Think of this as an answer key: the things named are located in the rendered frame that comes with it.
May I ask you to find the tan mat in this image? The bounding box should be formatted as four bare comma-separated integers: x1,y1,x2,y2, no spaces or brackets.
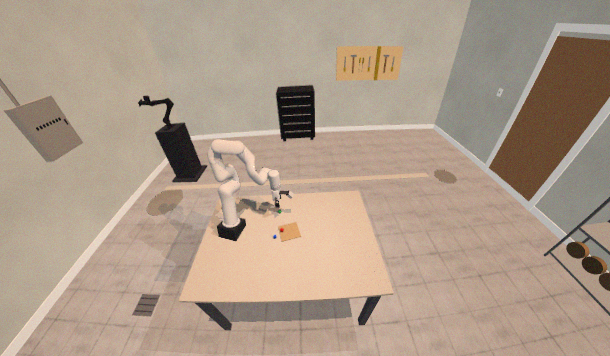
278,222,301,242

